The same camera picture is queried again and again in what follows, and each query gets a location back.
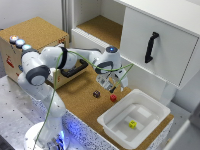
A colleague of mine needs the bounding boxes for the black door handle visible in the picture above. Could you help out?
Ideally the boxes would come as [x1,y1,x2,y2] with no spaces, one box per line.
[144,31,160,64]

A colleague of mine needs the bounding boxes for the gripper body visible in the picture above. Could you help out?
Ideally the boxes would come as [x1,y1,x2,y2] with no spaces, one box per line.
[96,70,125,90]

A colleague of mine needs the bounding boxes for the yellow block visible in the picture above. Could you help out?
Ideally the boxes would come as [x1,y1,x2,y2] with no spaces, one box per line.
[128,119,138,130]

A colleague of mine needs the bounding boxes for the purple block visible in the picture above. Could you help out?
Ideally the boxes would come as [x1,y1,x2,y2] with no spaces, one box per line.
[92,89,101,99]

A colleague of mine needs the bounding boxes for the blue button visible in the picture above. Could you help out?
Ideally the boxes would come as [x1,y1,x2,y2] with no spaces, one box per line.
[15,38,26,48]

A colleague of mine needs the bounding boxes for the white plastic box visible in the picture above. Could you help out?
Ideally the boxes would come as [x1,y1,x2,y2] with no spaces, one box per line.
[96,88,172,150]

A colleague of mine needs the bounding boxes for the green button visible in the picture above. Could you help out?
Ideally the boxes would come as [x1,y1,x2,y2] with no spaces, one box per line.
[21,43,33,52]

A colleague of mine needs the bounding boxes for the red button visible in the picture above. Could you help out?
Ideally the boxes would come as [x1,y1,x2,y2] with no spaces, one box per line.
[9,34,20,45]

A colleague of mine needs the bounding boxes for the green cable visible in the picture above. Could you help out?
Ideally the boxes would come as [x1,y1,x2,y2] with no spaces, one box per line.
[32,48,135,150]

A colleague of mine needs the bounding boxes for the pink block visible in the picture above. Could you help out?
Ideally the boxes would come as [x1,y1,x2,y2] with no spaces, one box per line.
[109,94,118,103]

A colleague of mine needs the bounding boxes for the white sliding door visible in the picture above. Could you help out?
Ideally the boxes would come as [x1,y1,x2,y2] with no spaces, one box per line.
[119,6,200,90]

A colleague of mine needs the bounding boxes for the white cabinet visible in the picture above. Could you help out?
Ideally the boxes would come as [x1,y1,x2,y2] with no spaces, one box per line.
[68,0,200,108]

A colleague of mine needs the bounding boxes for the black drawer handle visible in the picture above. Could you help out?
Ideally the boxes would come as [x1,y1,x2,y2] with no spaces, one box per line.
[61,59,90,79]

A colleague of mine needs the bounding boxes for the wooden drawer box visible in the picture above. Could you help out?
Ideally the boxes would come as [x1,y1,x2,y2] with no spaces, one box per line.
[0,16,71,90]

